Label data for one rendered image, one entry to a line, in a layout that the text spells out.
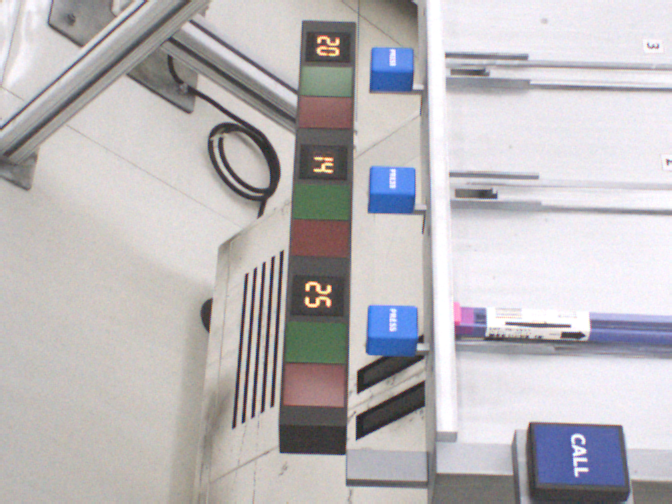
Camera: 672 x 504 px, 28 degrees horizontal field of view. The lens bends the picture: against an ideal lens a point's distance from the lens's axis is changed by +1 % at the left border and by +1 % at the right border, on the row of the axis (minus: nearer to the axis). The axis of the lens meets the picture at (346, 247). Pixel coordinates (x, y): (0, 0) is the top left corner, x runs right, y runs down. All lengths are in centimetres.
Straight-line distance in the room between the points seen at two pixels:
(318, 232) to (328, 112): 11
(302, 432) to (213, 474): 73
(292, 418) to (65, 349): 82
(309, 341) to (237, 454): 68
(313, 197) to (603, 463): 28
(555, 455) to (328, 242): 22
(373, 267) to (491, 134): 54
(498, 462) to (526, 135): 26
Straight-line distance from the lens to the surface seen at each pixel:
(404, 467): 80
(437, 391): 76
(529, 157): 90
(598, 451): 72
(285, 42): 217
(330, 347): 81
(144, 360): 164
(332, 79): 95
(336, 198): 88
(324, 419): 78
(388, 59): 94
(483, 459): 75
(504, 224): 86
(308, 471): 137
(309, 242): 85
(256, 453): 146
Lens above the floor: 116
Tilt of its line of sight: 35 degrees down
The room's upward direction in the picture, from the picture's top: 58 degrees clockwise
